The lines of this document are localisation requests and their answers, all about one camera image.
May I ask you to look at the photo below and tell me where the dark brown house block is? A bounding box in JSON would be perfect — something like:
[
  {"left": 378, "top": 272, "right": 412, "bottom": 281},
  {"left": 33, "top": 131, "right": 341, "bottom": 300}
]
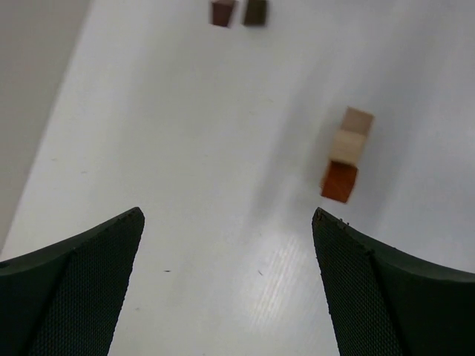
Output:
[{"left": 210, "top": 0, "right": 238, "bottom": 27}]

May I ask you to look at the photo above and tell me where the dark brown wood block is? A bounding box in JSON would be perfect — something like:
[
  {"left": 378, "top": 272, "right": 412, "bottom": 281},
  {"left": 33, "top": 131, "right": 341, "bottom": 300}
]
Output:
[{"left": 242, "top": 0, "right": 268, "bottom": 27}]

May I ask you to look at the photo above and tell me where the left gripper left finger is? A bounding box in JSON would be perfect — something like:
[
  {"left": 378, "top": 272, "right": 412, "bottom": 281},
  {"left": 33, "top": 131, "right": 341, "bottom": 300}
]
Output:
[{"left": 1, "top": 208, "right": 145, "bottom": 355}]

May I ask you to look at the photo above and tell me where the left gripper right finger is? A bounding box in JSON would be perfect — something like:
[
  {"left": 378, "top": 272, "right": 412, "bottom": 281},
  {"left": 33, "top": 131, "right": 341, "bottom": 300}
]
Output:
[{"left": 312, "top": 208, "right": 474, "bottom": 355}]

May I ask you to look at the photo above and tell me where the reddish brown wood prism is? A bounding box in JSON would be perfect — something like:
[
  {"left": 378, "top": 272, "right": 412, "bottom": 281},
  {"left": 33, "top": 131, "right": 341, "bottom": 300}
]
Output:
[{"left": 320, "top": 161, "right": 358, "bottom": 203}]

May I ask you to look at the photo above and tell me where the light wood cube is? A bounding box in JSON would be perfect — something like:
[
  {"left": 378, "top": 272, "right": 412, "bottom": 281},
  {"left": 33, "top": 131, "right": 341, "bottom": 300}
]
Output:
[
  {"left": 329, "top": 130, "right": 367, "bottom": 166},
  {"left": 341, "top": 107, "right": 374, "bottom": 136}
]

